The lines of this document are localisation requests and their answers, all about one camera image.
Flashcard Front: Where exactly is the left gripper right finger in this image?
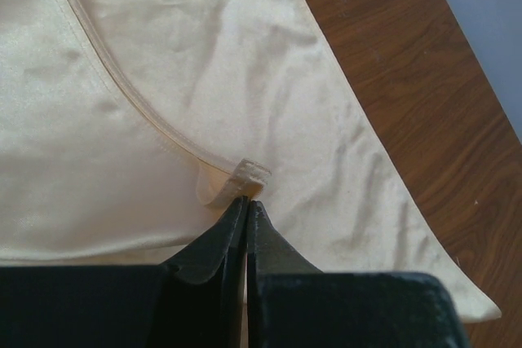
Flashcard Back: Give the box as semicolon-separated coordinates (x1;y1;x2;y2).
246;201;470;347

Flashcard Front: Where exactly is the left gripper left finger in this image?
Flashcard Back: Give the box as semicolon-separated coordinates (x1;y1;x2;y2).
1;197;249;347

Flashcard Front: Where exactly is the peach cloth napkin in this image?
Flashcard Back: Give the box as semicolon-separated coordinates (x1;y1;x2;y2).
1;0;501;347

